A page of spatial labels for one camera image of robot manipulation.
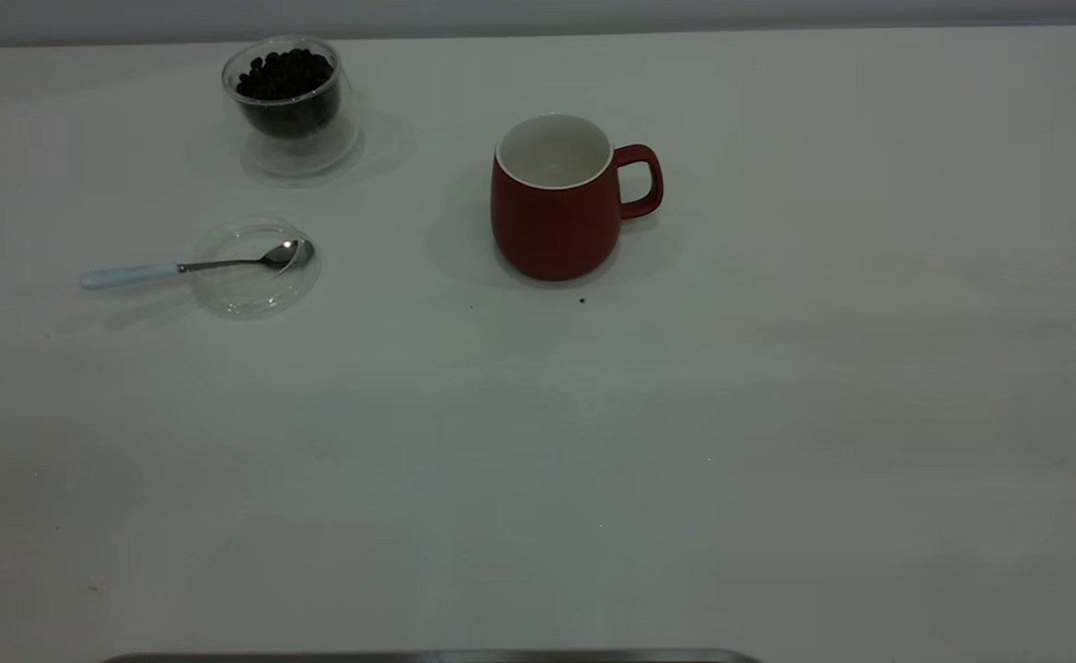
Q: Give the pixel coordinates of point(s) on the red mug with white inside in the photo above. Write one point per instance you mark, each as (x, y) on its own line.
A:
(552, 230)

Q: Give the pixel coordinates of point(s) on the clear glass round lid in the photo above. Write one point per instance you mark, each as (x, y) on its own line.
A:
(257, 290)

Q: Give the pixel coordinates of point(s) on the dark coffee beans pile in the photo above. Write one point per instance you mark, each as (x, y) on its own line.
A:
(287, 78)

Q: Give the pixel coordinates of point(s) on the clear double-wall glass cup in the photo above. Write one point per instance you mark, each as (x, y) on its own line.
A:
(303, 152)

